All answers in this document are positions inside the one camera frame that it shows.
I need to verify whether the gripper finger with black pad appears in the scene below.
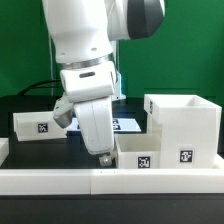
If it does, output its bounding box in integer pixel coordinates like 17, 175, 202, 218
99, 151, 116, 166

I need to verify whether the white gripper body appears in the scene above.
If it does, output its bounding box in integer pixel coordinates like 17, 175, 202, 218
53, 95, 114, 155

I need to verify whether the white front drawer box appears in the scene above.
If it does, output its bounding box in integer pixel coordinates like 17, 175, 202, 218
115, 134, 161, 169

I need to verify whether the white drawer box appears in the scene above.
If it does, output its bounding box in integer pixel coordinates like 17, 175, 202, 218
115, 134, 161, 169
13, 111, 67, 141

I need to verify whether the white drawer cabinet frame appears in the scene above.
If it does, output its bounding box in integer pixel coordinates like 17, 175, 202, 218
144, 94, 222, 169

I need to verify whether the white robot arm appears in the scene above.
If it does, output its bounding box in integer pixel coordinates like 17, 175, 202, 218
42, 0, 165, 166

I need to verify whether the white rear drawer box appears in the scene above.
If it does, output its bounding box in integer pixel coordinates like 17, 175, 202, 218
13, 111, 67, 141

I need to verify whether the white fiducial marker sheet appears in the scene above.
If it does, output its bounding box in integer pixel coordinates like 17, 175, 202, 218
67, 118, 141, 133

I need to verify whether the white fence wall frame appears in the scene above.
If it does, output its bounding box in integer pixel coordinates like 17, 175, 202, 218
0, 138, 224, 195

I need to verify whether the black cable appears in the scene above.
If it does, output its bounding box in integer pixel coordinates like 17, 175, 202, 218
18, 79, 64, 96

